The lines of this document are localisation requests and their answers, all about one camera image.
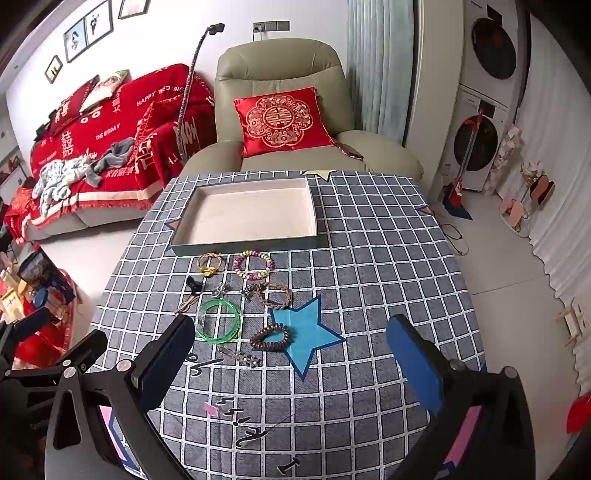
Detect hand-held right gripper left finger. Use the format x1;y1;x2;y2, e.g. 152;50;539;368
44;314;197;480

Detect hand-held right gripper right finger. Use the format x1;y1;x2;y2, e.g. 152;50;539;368
385;315;539;480

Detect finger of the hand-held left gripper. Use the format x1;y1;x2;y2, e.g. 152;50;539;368
0;306;52;344
28;329;108;381

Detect green translucent bangle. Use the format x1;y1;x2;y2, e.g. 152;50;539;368
195;298;242;343

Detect silver rhinestone hair clip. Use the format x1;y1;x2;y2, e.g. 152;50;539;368
218;347;262;368

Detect yellow hair tie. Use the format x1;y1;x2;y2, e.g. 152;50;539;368
197;252;225;278

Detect colourful bead bracelet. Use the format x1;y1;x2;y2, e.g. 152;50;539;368
232;250;275;281

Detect gold chain bracelet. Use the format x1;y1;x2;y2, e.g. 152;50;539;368
243;281;295;309

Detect grey shallow tray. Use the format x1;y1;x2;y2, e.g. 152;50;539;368
170;177;320;257

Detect red patterned box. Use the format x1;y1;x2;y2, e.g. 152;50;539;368
14;272;81;370

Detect black and blue device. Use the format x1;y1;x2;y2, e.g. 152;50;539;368
18;251;75;305

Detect grey chequered tablecloth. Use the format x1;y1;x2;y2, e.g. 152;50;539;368
90;168;488;480

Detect pale patterned garment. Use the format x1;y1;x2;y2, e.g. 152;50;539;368
32;154;93;217

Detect small wooden easel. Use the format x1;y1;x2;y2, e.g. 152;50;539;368
556;298;589;344

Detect grey garment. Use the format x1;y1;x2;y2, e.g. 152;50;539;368
85;138;137;188

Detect white front-load washing machine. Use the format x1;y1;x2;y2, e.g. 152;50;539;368
443;85;513;192
464;0;529;109

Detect slipper rack with pink slippers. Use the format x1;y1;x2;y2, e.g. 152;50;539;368
498;161;557;238

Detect red sofa pillow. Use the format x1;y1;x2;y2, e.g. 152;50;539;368
48;76;100;134

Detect patterned gift bag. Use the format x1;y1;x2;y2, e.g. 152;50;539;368
489;124;523;197

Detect white and green pillow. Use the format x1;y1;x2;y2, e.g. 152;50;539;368
78;69;130;114

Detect red printed blanket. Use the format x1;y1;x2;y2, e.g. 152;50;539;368
25;64;218;232

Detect white sheer curtain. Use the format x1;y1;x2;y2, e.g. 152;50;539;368
503;14;591;324

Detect red embroidered cushion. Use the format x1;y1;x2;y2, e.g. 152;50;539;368
233;86;335;158

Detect gooseneck phone holder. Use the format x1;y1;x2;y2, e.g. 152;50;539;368
173;23;225;162

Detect light blue curtain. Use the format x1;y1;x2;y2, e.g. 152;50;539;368
346;0;419;148

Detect grey-green armchair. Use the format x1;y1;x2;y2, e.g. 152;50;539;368
178;38;424;190

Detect black floor cable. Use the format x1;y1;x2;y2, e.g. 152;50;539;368
438;223;468;256

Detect red handled mop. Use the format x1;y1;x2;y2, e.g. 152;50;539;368
443;111;485;221

